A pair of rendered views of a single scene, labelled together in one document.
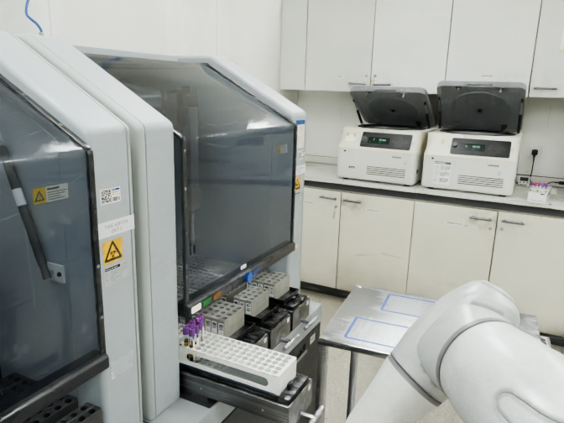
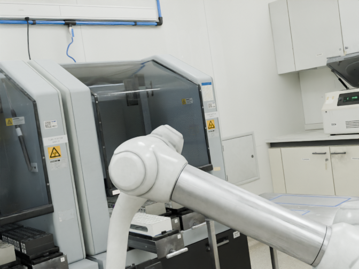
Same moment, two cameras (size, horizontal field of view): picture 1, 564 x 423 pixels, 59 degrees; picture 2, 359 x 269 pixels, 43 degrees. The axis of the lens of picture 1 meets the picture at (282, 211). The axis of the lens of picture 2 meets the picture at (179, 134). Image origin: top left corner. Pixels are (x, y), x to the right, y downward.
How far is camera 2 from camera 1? 1.03 m
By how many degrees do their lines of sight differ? 27
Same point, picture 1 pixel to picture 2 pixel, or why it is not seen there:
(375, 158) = (350, 113)
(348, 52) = (323, 34)
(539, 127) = not seen: outside the picture
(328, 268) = not seen: hidden behind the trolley
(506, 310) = (163, 133)
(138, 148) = (67, 101)
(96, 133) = (40, 94)
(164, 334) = (95, 204)
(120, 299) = (61, 178)
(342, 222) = (334, 173)
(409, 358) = not seen: hidden behind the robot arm
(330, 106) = (325, 80)
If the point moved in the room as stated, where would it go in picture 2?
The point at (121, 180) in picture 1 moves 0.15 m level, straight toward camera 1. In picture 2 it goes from (56, 117) to (41, 118)
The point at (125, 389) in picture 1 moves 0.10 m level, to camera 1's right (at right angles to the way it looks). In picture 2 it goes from (70, 230) to (90, 229)
